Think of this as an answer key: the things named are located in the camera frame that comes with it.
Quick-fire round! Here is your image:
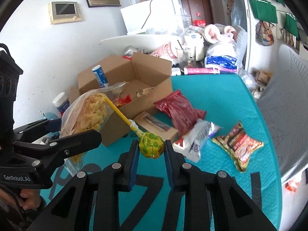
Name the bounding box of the clear glass cup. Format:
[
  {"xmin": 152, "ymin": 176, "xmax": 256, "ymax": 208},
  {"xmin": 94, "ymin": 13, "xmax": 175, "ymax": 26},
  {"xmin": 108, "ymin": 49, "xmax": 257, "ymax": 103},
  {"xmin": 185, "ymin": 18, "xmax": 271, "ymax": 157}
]
[{"xmin": 176, "ymin": 46, "xmax": 196, "ymax": 71}]

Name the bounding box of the blue white plastic bag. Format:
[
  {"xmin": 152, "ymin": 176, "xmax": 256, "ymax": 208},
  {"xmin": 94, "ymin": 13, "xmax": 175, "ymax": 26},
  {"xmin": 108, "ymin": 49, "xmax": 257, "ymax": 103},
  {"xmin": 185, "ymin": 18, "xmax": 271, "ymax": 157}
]
[{"xmin": 204, "ymin": 40, "xmax": 239, "ymax": 74}]

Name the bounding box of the blue white tube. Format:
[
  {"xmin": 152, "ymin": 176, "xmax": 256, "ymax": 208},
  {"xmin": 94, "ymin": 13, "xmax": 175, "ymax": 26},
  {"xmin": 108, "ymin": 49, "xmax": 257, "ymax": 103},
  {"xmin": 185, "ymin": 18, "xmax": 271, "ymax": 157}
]
[{"xmin": 92, "ymin": 65, "xmax": 110, "ymax": 88}]

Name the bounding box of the dark red snack packet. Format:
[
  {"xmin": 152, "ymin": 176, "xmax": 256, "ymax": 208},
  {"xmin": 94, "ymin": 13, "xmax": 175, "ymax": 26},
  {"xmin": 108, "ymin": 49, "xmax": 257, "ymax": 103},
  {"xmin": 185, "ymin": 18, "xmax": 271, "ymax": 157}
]
[{"xmin": 154, "ymin": 90, "xmax": 207, "ymax": 136}]

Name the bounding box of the red brown star snack packet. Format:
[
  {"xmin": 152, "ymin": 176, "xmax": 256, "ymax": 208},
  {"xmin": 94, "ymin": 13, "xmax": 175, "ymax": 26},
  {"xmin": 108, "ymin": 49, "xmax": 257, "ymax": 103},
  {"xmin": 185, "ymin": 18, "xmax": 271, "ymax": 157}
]
[{"xmin": 211, "ymin": 121, "xmax": 264, "ymax": 173}]

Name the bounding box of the green tote bag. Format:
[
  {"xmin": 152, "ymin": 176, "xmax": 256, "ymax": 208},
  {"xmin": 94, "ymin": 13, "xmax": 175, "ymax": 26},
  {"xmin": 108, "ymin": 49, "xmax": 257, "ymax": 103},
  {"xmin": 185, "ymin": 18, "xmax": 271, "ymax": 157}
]
[
  {"xmin": 249, "ymin": 0, "xmax": 278, "ymax": 24},
  {"xmin": 284, "ymin": 14, "xmax": 299, "ymax": 38}
]

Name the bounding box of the yellow green lollipop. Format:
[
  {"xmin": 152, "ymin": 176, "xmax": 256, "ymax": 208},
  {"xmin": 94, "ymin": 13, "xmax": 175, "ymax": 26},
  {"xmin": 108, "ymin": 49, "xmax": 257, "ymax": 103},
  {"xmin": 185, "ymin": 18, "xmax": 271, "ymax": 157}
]
[{"xmin": 103, "ymin": 95, "xmax": 165, "ymax": 159}]

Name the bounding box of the brown entrance door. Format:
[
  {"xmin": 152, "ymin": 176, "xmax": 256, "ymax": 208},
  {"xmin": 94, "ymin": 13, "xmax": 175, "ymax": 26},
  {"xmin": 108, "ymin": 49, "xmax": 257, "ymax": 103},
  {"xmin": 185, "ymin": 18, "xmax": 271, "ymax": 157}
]
[{"xmin": 181, "ymin": 0, "xmax": 214, "ymax": 27}]

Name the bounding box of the person's left hand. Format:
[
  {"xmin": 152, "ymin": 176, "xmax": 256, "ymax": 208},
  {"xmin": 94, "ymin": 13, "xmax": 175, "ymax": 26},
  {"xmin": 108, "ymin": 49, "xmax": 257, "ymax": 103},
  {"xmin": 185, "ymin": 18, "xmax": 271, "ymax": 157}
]
[{"xmin": 0, "ymin": 188, "xmax": 42, "ymax": 211}]

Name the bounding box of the white refrigerator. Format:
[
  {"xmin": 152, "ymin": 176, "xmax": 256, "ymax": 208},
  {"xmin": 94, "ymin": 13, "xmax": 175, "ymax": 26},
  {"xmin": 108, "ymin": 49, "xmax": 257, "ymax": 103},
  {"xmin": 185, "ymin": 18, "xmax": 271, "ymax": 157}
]
[{"xmin": 121, "ymin": 0, "xmax": 184, "ymax": 35}]

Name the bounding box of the red candy wrapper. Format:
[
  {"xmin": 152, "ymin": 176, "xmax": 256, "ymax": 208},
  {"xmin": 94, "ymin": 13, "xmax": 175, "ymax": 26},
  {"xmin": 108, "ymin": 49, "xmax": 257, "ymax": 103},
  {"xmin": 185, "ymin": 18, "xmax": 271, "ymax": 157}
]
[{"xmin": 113, "ymin": 94, "xmax": 131, "ymax": 108}]

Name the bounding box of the brown cardboard box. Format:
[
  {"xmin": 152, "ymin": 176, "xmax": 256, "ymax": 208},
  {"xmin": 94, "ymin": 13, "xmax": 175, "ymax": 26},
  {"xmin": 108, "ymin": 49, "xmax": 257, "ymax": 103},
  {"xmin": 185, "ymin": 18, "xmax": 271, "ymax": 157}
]
[{"xmin": 69, "ymin": 52, "xmax": 173, "ymax": 147}]

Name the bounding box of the red white paper cup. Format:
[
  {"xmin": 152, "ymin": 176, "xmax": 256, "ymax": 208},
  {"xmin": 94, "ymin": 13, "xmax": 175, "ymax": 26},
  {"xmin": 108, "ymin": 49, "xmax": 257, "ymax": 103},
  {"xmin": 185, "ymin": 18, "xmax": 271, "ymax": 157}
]
[{"xmin": 150, "ymin": 42, "xmax": 178, "ymax": 65}]

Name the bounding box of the silver foil snack packet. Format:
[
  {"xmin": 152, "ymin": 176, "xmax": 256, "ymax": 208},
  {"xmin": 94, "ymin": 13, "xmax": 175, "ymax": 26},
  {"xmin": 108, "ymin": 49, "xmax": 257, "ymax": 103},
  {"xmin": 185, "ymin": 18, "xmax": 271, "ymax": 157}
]
[{"xmin": 172, "ymin": 119, "xmax": 221, "ymax": 163}]

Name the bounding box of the clear bag yellow popcorn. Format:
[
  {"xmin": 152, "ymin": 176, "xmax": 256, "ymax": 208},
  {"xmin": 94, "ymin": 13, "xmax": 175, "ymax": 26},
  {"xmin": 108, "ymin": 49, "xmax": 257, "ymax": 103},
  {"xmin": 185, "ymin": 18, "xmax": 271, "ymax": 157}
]
[{"xmin": 60, "ymin": 81, "xmax": 128, "ymax": 176}]

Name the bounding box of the small kraft window box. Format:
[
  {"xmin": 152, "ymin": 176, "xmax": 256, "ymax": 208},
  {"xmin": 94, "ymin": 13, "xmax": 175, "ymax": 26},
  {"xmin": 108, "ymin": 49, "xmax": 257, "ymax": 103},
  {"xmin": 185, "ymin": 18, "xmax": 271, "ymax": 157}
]
[{"xmin": 134, "ymin": 112, "xmax": 178, "ymax": 142}]

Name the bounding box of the grey leaf pattern cushion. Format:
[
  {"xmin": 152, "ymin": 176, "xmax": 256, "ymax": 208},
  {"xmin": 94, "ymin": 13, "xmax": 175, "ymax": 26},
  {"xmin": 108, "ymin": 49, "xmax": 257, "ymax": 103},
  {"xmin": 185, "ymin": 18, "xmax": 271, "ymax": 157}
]
[{"xmin": 257, "ymin": 44, "xmax": 307, "ymax": 184}]

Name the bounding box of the wall intercom panel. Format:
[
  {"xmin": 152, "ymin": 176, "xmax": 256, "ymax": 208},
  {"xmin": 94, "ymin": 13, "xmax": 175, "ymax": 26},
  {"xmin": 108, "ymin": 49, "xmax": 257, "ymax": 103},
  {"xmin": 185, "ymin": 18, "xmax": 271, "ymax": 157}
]
[{"xmin": 49, "ymin": 2, "xmax": 82, "ymax": 24}]

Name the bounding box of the teal bubble mailer mat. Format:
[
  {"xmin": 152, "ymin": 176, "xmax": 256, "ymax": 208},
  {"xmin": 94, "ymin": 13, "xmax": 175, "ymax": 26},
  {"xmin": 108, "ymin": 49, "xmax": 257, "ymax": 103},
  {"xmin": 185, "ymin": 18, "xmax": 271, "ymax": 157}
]
[{"xmin": 39, "ymin": 74, "xmax": 283, "ymax": 231}]

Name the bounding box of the pink tablet tube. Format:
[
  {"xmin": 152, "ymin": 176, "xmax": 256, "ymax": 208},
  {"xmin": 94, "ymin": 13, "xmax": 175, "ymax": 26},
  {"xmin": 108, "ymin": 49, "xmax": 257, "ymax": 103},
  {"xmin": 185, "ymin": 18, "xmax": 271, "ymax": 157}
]
[{"xmin": 184, "ymin": 68, "xmax": 220, "ymax": 75}]

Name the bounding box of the pink eared plush toy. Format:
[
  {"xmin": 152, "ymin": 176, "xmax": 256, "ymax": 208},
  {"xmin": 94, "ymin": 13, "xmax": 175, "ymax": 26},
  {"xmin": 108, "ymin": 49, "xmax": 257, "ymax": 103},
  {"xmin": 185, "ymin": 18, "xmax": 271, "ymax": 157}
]
[{"xmin": 204, "ymin": 24, "xmax": 238, "ymax": 44}]

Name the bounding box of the colourful patterned bag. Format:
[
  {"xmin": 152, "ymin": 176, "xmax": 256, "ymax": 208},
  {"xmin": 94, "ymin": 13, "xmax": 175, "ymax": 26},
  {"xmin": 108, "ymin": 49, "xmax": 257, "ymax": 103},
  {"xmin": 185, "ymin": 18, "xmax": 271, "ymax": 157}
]
[{"xmin": 256, "ymin": 21, "xmax": 275, "ymax": 46}]

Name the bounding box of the white jar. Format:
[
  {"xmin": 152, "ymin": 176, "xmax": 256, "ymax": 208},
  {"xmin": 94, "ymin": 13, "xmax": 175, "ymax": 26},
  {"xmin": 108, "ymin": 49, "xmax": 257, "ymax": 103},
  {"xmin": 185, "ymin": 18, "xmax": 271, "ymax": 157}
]
[{"xmin": 184, "ymin": 31, "xmax": 205, "ymax": 62}]

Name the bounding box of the white capped blue bottle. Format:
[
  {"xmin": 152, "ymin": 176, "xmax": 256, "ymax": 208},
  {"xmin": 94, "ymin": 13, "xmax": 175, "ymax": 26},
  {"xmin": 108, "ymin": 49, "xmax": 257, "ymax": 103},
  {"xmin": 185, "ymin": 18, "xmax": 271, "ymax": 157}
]
[{"xmin": 52, "ymin": 92, "xmax": 70, "ymax": 116}]

